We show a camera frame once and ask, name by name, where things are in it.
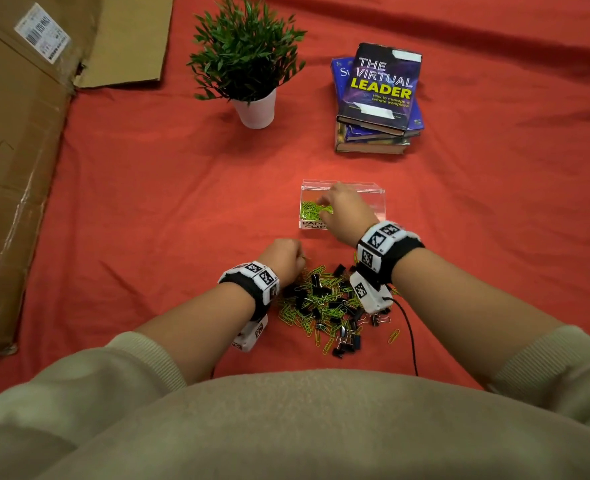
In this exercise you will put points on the blue book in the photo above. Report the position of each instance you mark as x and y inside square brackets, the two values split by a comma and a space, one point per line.
[339, 74]

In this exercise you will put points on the black wristband with marker tiles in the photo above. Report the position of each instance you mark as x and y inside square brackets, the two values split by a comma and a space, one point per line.
[255, 282]
[380, 239]

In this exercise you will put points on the brown book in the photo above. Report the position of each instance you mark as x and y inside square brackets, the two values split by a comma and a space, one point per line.
[370, 147]

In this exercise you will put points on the person's left forearm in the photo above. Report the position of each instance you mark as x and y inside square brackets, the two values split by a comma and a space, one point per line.
[200, 329]

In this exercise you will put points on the person's right forearm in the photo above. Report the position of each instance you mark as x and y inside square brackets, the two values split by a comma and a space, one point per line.
[465, 309]

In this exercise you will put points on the person's right hand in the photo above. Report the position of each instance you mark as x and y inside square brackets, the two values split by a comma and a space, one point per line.
[350, 217]

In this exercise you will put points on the beige sweater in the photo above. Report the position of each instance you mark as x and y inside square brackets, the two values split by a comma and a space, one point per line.
[300, 429]

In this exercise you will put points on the brown cardboard box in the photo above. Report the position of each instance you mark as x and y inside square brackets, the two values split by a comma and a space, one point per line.
[15, 169]

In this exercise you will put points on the white shipping label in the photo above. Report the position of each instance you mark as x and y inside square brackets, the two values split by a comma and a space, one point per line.
[42, 33]

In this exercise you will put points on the person's left hand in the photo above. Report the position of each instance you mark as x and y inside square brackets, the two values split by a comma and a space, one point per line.
[285, 259]

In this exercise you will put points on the red cloth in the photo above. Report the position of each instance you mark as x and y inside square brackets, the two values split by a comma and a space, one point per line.
[475, 194]

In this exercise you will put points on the dark purple book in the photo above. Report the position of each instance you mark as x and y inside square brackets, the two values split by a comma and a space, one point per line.
[380, 89]

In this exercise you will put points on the green plant in white pot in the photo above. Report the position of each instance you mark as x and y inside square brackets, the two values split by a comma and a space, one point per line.
[245, 49]

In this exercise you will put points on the pile of green paper clips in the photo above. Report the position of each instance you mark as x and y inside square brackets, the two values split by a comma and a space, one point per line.
[305, 324]
[311, 210]

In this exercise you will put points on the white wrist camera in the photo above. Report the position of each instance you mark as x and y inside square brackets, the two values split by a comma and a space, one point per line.
[250, 337]
[367, 294]

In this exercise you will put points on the clear two-compartment plastic box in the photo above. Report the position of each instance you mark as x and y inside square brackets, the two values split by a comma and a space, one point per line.
[310, 192]

